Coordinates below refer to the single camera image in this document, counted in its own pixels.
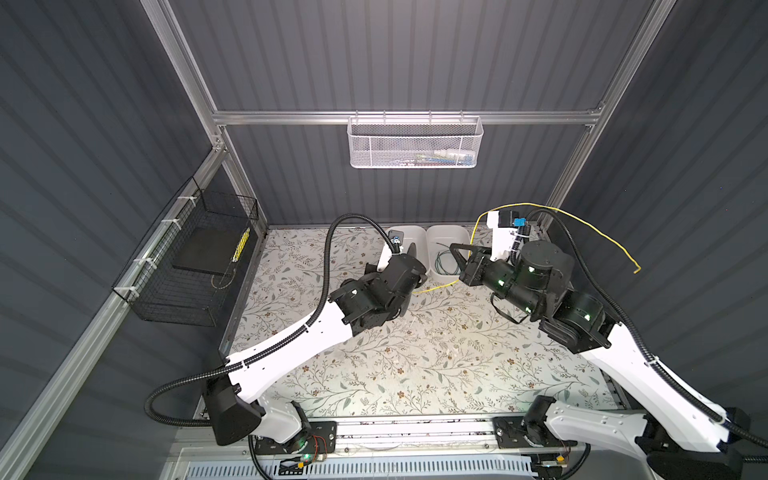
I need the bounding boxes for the black wire basket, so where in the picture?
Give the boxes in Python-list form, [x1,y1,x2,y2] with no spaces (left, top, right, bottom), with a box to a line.
[113,181,260,327]

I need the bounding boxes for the black flat pad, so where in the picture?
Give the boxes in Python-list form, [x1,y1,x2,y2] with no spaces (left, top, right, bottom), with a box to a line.
[171,227,242,275]

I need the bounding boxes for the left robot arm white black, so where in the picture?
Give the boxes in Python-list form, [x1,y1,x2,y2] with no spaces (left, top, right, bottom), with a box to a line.
[144,213,427,453]

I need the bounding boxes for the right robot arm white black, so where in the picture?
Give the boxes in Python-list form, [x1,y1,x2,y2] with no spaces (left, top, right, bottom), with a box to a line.
[449,240,767,479]

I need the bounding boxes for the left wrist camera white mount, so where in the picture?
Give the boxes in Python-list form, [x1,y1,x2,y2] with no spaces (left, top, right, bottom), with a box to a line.
[377,228,404,272]

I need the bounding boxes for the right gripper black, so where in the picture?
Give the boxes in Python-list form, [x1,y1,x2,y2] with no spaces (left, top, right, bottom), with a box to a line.
[449,239,540,319]

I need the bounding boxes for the yellow cable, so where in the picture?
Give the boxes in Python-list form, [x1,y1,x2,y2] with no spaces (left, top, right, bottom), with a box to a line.
[413,202,643,295]

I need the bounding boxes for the white wire mesh basket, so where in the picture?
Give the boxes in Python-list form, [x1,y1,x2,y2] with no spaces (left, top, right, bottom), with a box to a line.
[346,115,484,169]

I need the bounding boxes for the white tray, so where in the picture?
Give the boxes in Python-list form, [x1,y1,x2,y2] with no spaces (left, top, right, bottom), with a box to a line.
[390,225,430,268]
[426,225,470,285]

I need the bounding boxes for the items in white basket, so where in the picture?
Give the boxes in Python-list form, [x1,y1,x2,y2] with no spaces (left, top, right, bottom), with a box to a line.
[394,149,476,168]

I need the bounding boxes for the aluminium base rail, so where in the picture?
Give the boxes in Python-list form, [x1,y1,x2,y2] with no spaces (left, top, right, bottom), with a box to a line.
[158,413,682,480]

